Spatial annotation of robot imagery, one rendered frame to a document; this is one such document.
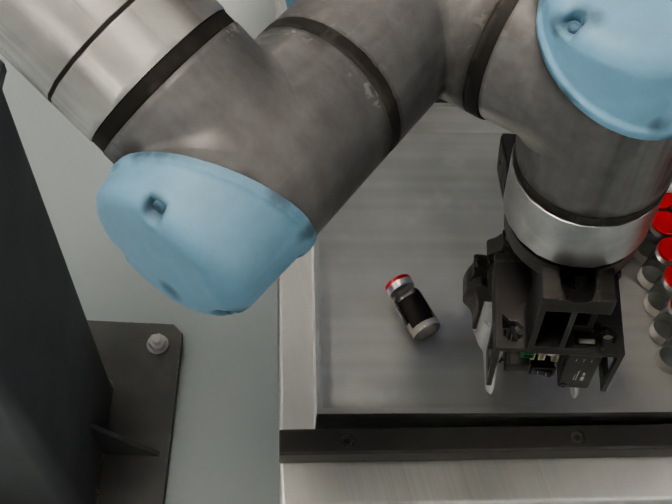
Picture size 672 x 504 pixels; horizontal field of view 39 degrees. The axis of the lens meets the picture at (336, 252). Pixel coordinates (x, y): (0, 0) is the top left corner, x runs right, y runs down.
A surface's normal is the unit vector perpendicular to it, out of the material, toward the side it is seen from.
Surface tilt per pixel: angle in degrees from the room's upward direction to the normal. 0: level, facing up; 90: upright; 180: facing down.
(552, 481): 0
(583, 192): 92
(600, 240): 88
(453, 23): 52
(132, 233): 90
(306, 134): 32
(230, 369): 0
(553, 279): 5
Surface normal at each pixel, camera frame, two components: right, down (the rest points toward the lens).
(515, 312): -0.04, -0.51
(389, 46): 0.46, -0.17
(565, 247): -0.29, 0.83
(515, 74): -0.51, 0.36
